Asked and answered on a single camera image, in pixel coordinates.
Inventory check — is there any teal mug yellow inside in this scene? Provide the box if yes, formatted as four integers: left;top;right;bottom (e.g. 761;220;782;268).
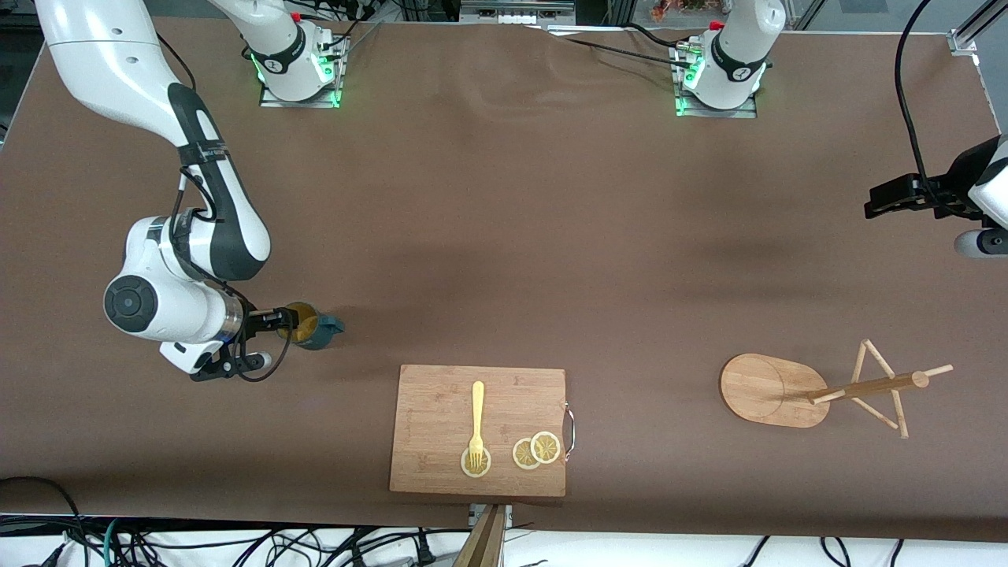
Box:
277;302;346;351

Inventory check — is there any wooden cup rack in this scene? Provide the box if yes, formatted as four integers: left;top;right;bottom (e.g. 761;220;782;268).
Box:
719;339;954;440

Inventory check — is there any yellow plastic fork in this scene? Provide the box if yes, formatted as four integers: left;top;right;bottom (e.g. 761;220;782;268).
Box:
469;381;486;471

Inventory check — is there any white power strip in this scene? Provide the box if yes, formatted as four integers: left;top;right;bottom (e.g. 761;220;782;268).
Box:
460;0;576;27

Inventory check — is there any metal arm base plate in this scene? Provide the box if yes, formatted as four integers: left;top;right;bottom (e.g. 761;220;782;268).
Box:
259;35;344;109
674;43;759;120

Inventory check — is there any aluminium frame profile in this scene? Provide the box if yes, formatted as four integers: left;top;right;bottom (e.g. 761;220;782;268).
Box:
948;0;1008;57

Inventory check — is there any bamboo cutting board metal handle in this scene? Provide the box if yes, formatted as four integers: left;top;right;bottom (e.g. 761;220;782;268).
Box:
389;364;576;498

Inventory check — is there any metal post bracket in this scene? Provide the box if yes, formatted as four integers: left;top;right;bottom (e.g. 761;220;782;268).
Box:
468;504;513;530

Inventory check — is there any wooden camera post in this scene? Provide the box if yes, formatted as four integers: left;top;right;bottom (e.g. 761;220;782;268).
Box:
453;506;506;567

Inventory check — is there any black cable on table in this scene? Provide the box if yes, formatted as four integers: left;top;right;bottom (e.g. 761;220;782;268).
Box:
543;24;698;73

